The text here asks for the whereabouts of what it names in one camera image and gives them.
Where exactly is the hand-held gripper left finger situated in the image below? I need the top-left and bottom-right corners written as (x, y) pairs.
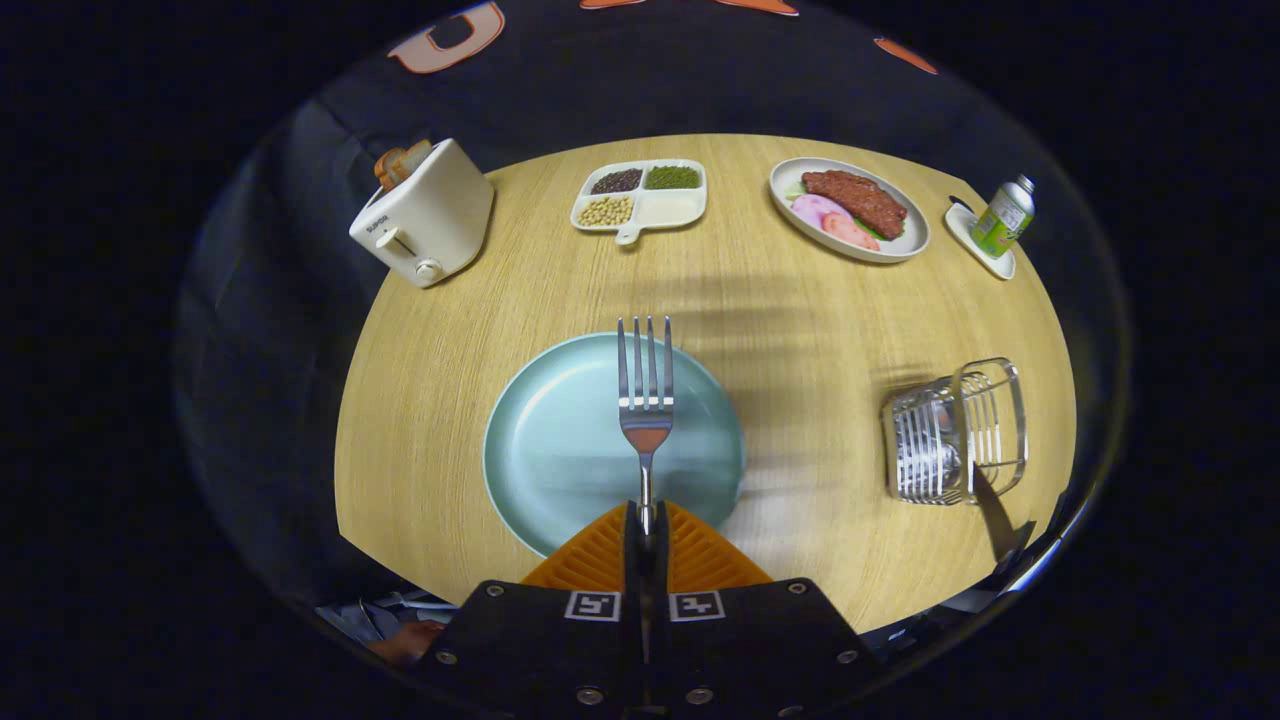
top-left (412, 501), bottom-right (647, 716)

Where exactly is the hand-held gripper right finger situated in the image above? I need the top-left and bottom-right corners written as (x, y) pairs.
top-left (646, 500), bottom-right (881, 717)

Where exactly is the wooden handled metal fork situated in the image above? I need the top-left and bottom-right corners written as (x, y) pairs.
top-left (616, 316), bottom-right (675, 536)

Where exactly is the light blue plate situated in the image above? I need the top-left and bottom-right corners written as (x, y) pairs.
top-left (483, 332), bottom-right (746, 559)

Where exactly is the salmon pink ham slice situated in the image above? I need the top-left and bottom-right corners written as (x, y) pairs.
top-left (822, 211), bottom-right (881, 252)

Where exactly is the green lettuce leaf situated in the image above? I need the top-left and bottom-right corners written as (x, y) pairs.
top-left (783, 180), bottom-right (889, 243)

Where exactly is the white round plate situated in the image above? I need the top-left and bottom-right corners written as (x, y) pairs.
top-left (768, 157), bottom-right (931, 265)

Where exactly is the pale pink ham slice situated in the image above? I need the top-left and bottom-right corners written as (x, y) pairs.
top-left (790, 194), bottom-right (851, 233)

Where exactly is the white divided dish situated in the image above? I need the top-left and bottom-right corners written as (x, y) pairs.
top-left (570, 159), bottom-right (708, 247)

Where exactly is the white toaster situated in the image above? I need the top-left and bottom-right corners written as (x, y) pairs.
top-left (348, 138), bottom-right (496, 290)

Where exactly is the brown steak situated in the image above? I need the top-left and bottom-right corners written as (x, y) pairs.
top-left (802, 170), bottom-right (909, 241)

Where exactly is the white square saucer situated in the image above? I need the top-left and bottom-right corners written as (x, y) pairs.
top-left (944, 196), bottom-right (1017, 281)

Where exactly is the green and white bottle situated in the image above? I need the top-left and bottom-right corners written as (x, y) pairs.
top-left (970, 174), bottom-right (1036, 260)

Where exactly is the metal wire cutlery basket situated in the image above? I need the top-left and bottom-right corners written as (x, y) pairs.
top-left (880, 357), bottom-right (1029, 506)

